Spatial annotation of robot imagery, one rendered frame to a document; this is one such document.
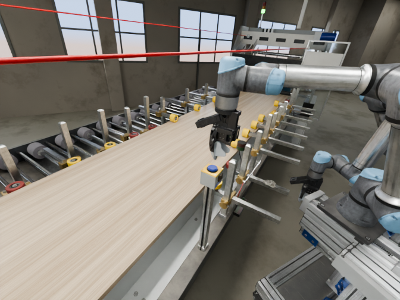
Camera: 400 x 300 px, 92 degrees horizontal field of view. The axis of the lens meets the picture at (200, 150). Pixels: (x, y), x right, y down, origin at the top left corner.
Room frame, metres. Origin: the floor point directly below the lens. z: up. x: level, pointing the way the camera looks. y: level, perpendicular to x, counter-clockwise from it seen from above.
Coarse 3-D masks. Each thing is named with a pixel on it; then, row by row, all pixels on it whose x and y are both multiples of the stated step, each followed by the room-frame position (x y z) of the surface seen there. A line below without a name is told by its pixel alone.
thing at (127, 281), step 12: (240, 156) 1.70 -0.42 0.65; (192, 204) 0.91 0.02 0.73; (180, 216) 0.80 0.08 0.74; (168, 228) 0.70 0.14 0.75; (180, 228) 0.80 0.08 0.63; (168, 240) 0.70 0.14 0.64; (156, 252) 0.61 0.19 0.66; (144, 264) 0.54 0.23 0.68; (132, 276) 0.47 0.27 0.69; (120, 288) 0.41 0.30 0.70
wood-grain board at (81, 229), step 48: (240, 96) 3.11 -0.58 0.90; (144, 144) 1.35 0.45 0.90; (192, 144) 1.42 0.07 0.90; (48, 192) 0.75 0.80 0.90; (96, 192) 0.78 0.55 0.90; (144, 192) 0.81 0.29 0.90; (192, 192) 0.84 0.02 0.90; (0, 240) 0.47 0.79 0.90; (48, 240) 0.48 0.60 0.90; (96, 240) 0.50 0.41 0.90; (144, 240) 0.52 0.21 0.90; (0, 288) 0.30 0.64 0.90; (48, 288) 0.31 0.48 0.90; (96, 288) 0.32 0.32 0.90
